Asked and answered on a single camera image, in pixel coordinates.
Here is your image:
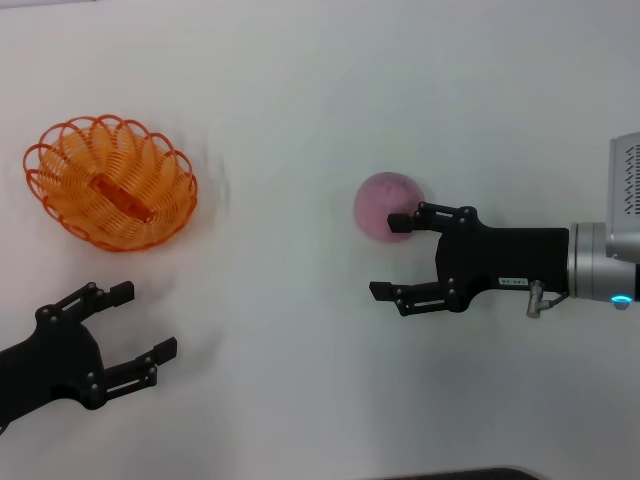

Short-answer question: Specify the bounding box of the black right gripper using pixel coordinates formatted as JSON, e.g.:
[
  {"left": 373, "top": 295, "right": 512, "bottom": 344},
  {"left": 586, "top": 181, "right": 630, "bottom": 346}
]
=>
[{"left": 368, "top": 201, "right": 572, "bottom": 319}]

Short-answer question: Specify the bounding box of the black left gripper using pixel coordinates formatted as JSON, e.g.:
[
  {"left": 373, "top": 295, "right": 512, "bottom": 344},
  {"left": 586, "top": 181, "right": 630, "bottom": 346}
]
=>
[{"left": 0, "top": 281, "right": 179, "bottom": 437}]

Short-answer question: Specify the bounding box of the pink peach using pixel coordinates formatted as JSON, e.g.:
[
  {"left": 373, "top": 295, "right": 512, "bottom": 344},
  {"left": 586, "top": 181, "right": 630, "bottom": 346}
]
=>
[{"left": 353, "top": 171, "right": 426, "bottom": 245}]

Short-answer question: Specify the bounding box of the orange plastic wire basket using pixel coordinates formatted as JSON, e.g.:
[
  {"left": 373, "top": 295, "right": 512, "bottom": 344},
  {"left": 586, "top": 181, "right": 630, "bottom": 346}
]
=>
[{"left": 22, "top": 114, "right": 199, "bottom": 254}]

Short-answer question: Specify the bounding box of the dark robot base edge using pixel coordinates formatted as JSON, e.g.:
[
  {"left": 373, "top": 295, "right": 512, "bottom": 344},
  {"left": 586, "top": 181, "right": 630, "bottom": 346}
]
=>
[{"left": 387, "top": 467, "right": 544, "bottom": 480}]

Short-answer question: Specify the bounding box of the grey perforated box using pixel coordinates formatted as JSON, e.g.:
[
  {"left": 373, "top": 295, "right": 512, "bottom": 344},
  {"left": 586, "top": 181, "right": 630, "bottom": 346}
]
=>
[{"left": 608, "top": 131, "right": 640, "bottom": 217}]

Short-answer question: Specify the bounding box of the right wrist cable with plug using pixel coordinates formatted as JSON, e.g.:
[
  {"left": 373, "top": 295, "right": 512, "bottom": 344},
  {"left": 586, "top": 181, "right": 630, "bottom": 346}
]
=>
[{"left": 524, "top": 279, "right": 571, "bottom": 319}]

